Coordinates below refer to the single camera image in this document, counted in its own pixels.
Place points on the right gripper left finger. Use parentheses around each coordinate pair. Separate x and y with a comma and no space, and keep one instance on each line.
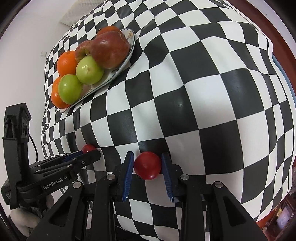
(67,219)

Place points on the red tomato large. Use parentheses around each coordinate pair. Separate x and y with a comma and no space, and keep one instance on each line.
(147,165)

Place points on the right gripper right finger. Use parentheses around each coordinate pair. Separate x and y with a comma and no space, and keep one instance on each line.
(207,205)

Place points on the dark wooden furniture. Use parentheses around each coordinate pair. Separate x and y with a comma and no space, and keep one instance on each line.
(282,224)

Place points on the large orange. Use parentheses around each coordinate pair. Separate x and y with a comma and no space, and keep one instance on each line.
(66,63)

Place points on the green apple front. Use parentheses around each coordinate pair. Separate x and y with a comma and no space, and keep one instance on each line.
(70,88)

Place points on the small dark orange tangerine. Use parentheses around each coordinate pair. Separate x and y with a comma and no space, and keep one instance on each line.
(108,29)

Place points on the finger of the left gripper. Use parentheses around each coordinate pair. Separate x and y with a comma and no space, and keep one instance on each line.
(73,166)
(62,159)

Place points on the red tomato small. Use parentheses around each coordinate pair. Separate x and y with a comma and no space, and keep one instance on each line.
(88,148)

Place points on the dark red apple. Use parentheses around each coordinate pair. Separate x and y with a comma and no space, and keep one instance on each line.
(109,49)

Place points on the red green apple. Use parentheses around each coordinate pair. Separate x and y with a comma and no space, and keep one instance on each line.
(82,50)

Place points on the checkered black white blanket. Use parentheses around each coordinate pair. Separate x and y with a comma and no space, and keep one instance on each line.
(201,85)

